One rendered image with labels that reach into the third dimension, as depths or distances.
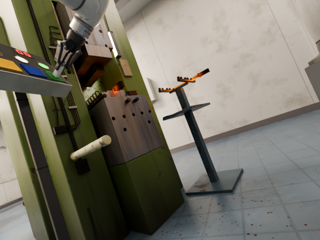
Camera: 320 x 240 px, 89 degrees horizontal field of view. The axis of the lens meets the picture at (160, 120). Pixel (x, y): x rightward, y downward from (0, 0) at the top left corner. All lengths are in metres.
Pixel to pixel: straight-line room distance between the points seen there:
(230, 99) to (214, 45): 1.22
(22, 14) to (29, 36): 0.17
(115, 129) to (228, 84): 3.11
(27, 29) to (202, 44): 3.33
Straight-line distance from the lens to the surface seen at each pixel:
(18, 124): 1.64
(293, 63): 4.02
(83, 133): 1.23
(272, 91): 3.89
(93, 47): 1.42
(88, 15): 0.87
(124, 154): 1.09
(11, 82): 0.85
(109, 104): 1.14
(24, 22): 1.54
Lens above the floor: 0.56
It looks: 5 degrees up
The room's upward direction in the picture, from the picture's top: 21 degrees counter-clockwise
